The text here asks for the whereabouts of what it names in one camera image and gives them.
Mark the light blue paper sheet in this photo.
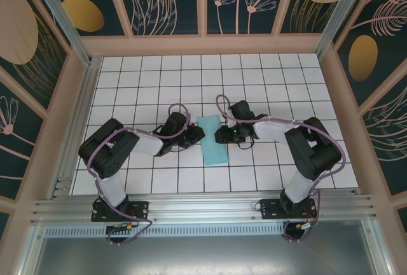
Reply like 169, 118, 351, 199
196, 114, 230, 167

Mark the grey metal sheet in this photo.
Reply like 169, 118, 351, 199
31, 219, 387, 275

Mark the long grooved aluminium rail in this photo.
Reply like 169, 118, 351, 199
30, 191, 378, 225

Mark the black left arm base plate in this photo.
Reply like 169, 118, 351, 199
91, 201, 150, 223

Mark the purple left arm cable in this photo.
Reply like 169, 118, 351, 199
87, 102, 191, 247

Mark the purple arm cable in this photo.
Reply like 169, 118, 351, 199
215, 94, 347, 244
87, 102, 191, 247

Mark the short grooved aluminium rail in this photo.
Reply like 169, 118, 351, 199
49, 57, 103, 200

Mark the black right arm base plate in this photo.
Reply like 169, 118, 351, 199
259, 197, 318, 221

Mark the slotted metal cable strip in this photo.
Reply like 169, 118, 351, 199
44, 225, 287, 239

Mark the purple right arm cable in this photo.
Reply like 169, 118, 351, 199
215, 94, 347, 244

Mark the aluminium corner post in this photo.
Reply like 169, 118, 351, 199
25, 0, 93, 66
314, 0, 373, 63

